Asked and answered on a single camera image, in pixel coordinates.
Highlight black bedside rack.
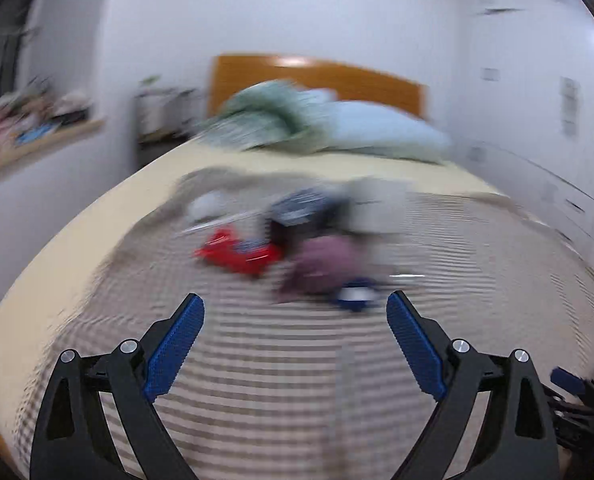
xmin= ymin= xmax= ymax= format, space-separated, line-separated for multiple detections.
xmin=136 ymin=87 xmax=200 ymax=171

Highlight red snack packet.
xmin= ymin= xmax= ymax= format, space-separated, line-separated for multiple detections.
xmin=193 ymin=227 xmax=284 ymax=277

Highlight cluttered wooden shelf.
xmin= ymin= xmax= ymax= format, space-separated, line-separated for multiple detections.
xmin=0 ymin=77 xmax=95 ymax=161

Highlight light blue pillow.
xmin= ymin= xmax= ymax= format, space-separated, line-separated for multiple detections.
xmin=322 ymin=89 xmax=453 ymax=166

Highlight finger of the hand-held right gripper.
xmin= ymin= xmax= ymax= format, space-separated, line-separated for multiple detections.
xmin=550 ymin=366 xmax=587 ymax=396

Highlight crumpled white tissues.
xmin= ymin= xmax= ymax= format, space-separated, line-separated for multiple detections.
xmin=186 ymin=191 xmax=229 ymax=227

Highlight dark window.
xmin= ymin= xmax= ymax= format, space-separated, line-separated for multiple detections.
xmin=0 ymin=0 xmax=52 ymax=111

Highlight dark purple box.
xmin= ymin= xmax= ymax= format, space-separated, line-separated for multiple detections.
xmin=266 ymin=187 xmax=350 ymax=256

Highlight small blue wrapper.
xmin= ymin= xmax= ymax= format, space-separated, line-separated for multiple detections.
xmin=333 ymin=279 xmax=379 ymax=312

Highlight white wardrobe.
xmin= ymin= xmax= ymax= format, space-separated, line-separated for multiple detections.
xmin=457 ymin=0 xmax=594 ymax=256

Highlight thin white straw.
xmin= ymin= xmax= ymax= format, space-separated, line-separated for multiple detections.
xmin=179 ymin=209 xmax=264 ymax=235

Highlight wooden bed frame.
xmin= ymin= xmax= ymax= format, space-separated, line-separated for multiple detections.
xmin=0 ymin=53 xmax=429 ymax=466

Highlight brown checkered cloth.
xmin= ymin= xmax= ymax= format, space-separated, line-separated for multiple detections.
xmin=12 ymin=167 xmax=594 ymax=480

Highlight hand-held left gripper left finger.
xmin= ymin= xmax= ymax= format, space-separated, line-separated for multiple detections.
xmin=29 ymin=293 xmax=206 ymax=480

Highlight mauve crumpled bag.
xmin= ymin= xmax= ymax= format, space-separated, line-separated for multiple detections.
xmin=277 ymin=236 xmax=365 ymax=303

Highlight wooden window sill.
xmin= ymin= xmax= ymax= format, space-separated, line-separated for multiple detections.
xmin=0 ymin=117 xmax=105 ymax=183

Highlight green floral quilt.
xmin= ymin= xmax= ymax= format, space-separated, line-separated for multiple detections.
xmin=194 ymin=80 xmax=338 ymax=156

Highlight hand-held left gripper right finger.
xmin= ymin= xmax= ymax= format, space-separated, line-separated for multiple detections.
xmin=385 ymin=289 xmax=561 ymax=480

